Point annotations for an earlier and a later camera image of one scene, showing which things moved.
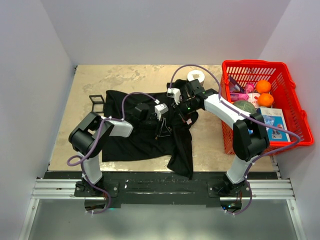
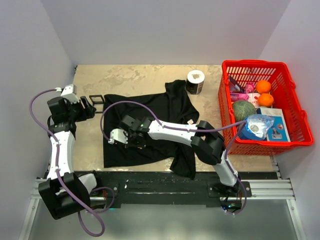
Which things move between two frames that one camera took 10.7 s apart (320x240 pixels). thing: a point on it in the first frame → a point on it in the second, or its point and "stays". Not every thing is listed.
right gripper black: [180, 112] → [142, 144]
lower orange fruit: [265, 100] stays
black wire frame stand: [95, 103] stays
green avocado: [246, 105] stays
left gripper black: [163, 131] → [87, 112]
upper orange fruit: [263, 86] stays
